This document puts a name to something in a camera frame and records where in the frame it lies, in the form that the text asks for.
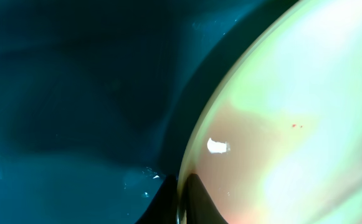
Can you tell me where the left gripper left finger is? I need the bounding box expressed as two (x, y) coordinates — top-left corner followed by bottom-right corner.
(136, 175), (178, 224)

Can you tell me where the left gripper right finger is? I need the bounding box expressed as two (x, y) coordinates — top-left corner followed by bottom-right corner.
(178, 174), (227, 224)

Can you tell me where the yellow-green plate top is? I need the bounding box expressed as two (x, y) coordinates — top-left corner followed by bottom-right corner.
(178, 0), (362, 223)

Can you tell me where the teal plastic tray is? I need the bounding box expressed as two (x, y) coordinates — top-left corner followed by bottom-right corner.
(0, 0), (293, 223)

